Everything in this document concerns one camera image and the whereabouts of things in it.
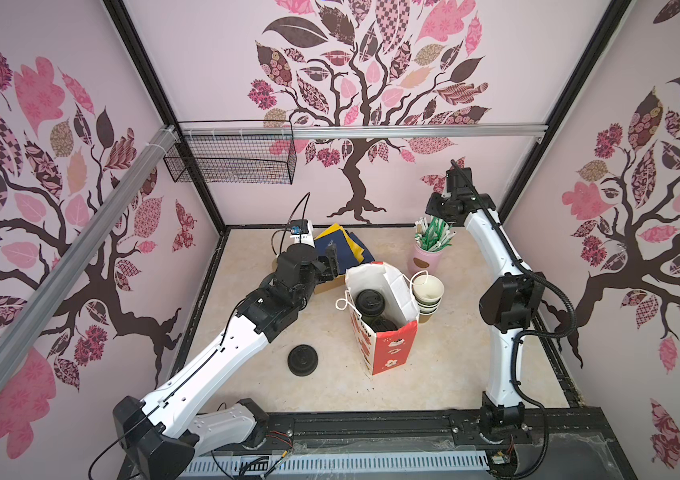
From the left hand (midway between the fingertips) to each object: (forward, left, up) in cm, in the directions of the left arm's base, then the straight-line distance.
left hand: (324, 251), depth 71 cm
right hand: (+27, -34, -7) cm, 44 cm away
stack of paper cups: (0, -30, -19) cm, 35 cm away
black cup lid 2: (-10, -16, -19) cm, 27 cm away
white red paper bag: (-19, -15, -15) cm, 28 cm away
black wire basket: (+63, +42, -15) cm, 77 cm away
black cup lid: (-4, -12, -18) cm, 22 cm away
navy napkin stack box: (+23, -7, -29) cm, 37 cm away
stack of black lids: (-16, +7, -29) cm, 34 cm away
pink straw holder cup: (+14, -31, -22) cm, 40 cm away
